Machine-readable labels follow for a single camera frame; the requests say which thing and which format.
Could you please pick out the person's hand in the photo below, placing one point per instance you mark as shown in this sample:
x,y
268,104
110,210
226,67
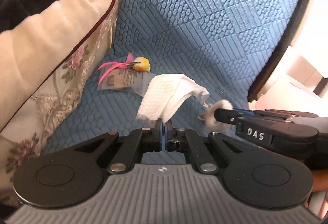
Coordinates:
x,y
317,203

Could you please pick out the white knitted cloth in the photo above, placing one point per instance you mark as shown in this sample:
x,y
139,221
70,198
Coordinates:
x,y
165,95

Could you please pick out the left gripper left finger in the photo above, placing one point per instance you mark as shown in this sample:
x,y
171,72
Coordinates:
x,y
73,175

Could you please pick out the white fluffy ring keychain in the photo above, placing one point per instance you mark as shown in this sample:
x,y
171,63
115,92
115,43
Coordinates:
x,y
214,115

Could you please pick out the floral beige pillow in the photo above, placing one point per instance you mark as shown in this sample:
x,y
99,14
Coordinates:
x,y
45,63

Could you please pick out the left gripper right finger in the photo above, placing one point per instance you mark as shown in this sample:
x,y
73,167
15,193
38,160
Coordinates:
x,y
254,176

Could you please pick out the black sofa frame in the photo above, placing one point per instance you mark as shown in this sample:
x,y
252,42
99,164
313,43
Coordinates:
x,y
287,37

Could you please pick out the pink storage box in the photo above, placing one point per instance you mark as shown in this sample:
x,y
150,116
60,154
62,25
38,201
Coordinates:
x,y
291,87

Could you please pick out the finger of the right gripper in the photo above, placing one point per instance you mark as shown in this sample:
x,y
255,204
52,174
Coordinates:
x,y
290,133

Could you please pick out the yellow pink feather toy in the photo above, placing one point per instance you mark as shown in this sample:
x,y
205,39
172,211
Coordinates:
x,y
140,64

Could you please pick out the blue quilted sofa cover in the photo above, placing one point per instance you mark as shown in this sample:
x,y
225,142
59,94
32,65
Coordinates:
x,y
221,44

